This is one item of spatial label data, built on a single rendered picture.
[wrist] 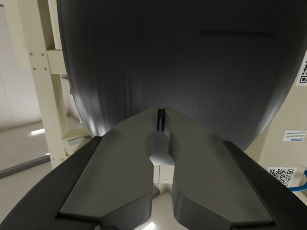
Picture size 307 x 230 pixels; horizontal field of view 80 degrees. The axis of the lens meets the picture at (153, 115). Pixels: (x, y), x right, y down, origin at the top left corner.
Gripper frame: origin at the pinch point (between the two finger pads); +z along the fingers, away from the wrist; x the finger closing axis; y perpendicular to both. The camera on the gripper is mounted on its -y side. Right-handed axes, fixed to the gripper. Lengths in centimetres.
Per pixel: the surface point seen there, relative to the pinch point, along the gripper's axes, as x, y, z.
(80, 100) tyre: -10.1, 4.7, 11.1
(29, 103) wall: -656, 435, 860
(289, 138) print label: 32.8, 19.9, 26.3
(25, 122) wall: -682, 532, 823
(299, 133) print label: 34.8, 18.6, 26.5
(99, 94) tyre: -6.7, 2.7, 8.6
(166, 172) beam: 6, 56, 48
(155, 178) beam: 2, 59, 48
